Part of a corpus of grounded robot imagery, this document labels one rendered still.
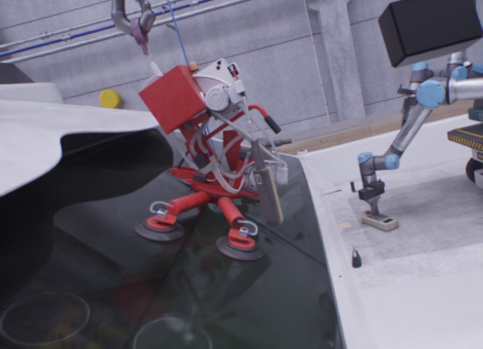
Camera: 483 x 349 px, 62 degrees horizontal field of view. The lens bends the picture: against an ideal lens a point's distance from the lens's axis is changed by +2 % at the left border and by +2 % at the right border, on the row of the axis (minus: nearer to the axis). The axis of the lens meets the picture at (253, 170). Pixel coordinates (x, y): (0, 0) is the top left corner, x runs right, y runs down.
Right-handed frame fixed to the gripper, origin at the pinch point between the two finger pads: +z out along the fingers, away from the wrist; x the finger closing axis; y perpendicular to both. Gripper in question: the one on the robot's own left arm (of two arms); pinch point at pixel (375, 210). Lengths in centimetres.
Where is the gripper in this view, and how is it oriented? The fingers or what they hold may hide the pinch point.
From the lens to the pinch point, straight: 218.7
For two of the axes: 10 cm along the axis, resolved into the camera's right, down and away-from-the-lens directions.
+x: -8.9, 3.0, -3.4
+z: 2.4, 9.5, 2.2
